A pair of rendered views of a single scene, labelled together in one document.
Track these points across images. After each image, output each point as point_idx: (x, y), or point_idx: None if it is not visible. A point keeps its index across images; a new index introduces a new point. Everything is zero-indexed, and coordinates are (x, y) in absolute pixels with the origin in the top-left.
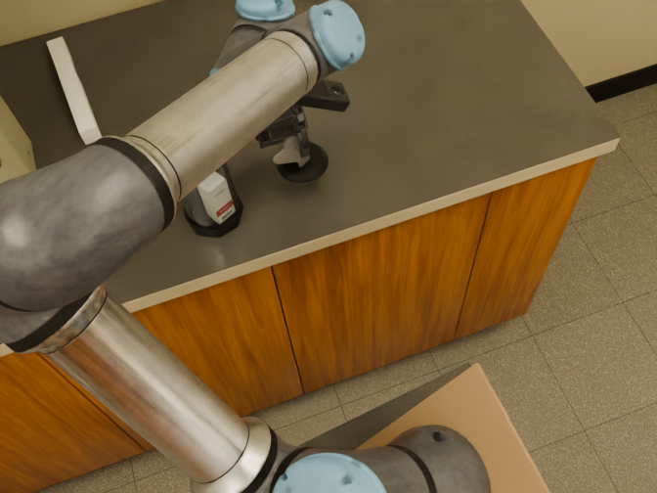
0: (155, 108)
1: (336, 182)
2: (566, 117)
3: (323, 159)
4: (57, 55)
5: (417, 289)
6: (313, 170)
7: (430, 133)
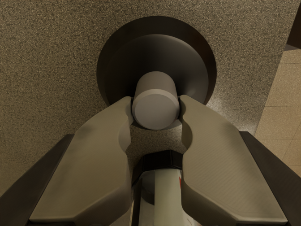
0: (2, 190)
1: (185, 0)
2: None
3: (183, 39)
4: None
5: None
6: (206, 75)
7: None
